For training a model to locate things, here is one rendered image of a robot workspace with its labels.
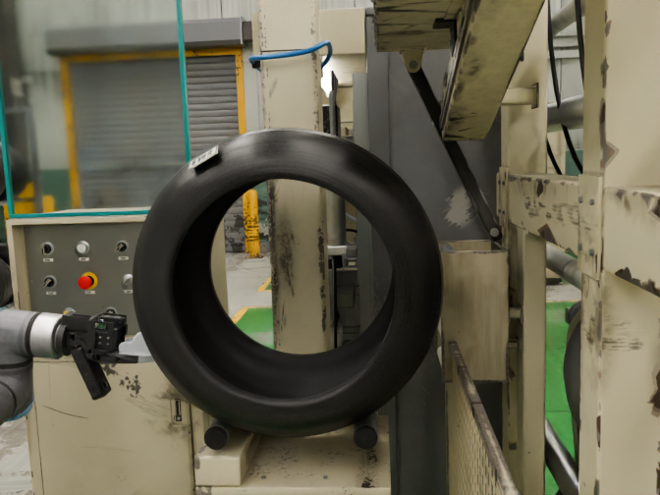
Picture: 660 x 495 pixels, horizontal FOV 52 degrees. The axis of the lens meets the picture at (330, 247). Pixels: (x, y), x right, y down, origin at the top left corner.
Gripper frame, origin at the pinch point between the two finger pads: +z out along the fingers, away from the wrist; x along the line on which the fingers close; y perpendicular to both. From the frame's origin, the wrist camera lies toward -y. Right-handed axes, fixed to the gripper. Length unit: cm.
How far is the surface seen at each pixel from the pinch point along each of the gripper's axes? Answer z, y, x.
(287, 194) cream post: 18.8, 32.9, 27.8
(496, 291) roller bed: 68, 17, 21
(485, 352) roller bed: 67, 3, 21
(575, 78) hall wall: 312, 184, 919
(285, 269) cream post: 19.8, 15.5, 27.8
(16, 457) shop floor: -125, -120, 180
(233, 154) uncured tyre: 13.9, 41.6, -10.8
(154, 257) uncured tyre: 1.4, 22.3, -11.8
